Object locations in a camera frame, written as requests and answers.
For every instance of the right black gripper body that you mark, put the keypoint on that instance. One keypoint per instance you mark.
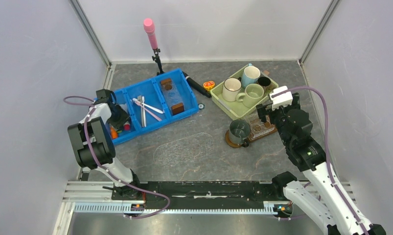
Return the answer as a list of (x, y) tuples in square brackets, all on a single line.
[(277, 117)]

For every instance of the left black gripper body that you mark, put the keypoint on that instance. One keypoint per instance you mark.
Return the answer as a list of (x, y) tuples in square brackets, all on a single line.
[(118, 118)]

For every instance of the white toothpaste tube red cap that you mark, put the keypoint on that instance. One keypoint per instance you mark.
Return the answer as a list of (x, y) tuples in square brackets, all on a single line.
[(127, 126)]

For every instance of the clear plastic toothbrush holder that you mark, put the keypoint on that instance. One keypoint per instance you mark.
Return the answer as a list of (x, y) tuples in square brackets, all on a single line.
[(253, 120)]

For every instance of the brown oval wooden tray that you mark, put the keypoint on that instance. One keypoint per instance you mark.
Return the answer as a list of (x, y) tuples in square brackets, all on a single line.
[(257, 133)]

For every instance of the dark grey mug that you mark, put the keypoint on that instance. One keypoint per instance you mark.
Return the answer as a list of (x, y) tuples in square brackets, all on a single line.
[(238, 133)]

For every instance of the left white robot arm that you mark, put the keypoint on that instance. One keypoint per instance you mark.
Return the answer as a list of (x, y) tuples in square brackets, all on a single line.
[(93, 146)]

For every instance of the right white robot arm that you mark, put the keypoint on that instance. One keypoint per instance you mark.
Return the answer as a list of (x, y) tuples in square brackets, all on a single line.
[(335, 213)]

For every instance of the orange toothpaste tube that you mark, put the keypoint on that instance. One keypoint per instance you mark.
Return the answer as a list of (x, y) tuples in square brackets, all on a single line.
[(113, 132)]

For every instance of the grey toothbrush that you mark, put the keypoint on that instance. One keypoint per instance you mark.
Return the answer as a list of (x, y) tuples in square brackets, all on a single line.
[(143, 112)]

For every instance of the white toothbrush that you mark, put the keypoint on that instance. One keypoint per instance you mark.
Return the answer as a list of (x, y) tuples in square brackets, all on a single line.
[(151, 107)]

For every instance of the light green mug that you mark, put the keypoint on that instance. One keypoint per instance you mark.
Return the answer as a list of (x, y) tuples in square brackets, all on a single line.
[(252, 94)]

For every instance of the black mug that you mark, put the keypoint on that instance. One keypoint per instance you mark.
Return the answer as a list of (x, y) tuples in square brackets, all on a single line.
[(265, 82)]

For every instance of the light blue mug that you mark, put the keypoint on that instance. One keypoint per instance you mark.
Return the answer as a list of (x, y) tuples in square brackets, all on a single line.
[(250, 75)]

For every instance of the white mug brown rim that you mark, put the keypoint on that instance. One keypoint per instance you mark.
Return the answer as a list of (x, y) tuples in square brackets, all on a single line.
[(231, 88)]

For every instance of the blue compartment bin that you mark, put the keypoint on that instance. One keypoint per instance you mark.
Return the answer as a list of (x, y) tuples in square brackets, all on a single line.
[(150, 89)]

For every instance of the orange yellow toy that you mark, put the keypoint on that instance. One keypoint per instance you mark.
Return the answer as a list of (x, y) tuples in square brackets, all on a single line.
[(209, 85)]

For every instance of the black cylinder marker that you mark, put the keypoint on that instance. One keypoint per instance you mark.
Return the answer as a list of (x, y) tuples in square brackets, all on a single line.
[(199, 88)]

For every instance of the pink microphone on stand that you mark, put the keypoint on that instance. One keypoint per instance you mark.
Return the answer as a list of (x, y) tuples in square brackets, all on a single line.
[(149, 28)]

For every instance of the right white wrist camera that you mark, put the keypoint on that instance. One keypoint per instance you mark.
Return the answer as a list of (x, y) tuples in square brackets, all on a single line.
[(280, 97)]

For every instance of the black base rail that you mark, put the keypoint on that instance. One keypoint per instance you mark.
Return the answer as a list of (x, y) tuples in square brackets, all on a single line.
[(203, 197)]

